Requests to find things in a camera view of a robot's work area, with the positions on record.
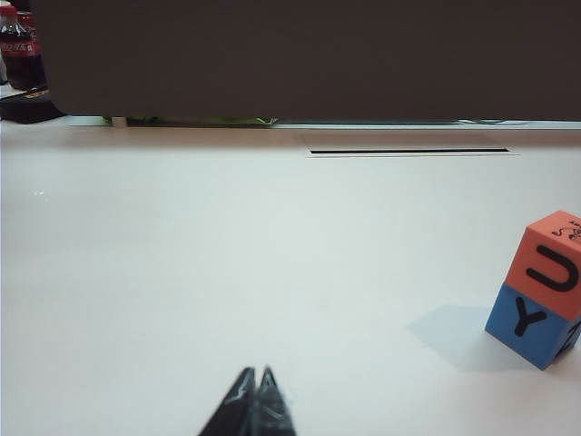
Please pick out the orange letter block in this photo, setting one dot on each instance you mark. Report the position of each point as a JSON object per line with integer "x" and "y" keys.
{"x": 522, "y": 259}

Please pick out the flat black pouch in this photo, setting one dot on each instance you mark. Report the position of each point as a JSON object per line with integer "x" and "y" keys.
{"x": 27, "y": 106}

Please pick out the white divider foot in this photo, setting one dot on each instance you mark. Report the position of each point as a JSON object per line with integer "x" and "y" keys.
{"x": 118, "y": 121}

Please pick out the cola bottle red label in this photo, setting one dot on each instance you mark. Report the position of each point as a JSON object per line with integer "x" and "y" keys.
{"x": 18, "y": 63}

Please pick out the grey desk divider panel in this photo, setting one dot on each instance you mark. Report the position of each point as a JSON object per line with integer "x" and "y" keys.
{"x": 318, "y": 59}

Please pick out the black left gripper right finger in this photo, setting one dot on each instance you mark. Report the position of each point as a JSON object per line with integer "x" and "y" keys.
{"x": 272, "y": 409}

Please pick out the blue letter block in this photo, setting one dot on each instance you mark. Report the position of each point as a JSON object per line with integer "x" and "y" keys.
{"x": 540, "y": 340}

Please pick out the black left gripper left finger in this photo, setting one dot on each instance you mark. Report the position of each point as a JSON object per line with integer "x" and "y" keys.
{"x": 236, "y": 409}

